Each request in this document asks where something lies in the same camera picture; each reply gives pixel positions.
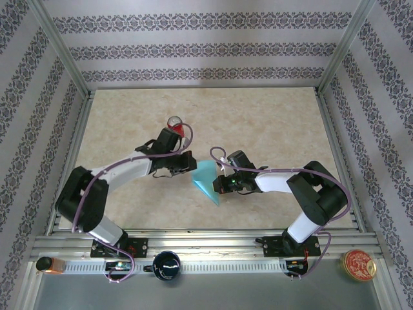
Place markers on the dark blue mug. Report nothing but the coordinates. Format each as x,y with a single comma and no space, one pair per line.
166,266

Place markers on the aluminium side rail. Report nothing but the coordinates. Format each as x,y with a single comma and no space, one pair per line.
338,155
72,155

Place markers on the light blue cloth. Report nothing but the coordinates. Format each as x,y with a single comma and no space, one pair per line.
205,179

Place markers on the red soda can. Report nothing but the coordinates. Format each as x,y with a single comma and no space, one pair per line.
172,121

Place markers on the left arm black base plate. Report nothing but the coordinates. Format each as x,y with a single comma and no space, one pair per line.
140,247

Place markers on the orange bottle with black cap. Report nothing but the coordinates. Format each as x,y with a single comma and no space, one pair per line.
48,265

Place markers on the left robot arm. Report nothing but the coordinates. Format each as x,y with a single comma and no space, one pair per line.
80,200

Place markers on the red and gold round tin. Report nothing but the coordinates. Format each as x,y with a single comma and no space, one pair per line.
357,265

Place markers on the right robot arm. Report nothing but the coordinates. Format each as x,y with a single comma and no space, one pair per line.
319,193

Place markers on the aluminium frame post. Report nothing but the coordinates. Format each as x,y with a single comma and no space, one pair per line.
345,51
61,51

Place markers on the small controller board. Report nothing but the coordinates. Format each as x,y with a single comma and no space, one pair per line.
117,266
295,265

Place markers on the grey metal bottom plate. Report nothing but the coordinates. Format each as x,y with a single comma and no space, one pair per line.
226,294

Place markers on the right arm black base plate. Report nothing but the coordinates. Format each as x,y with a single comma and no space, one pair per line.
272,247

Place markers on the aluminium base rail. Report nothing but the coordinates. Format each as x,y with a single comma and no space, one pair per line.
206,242

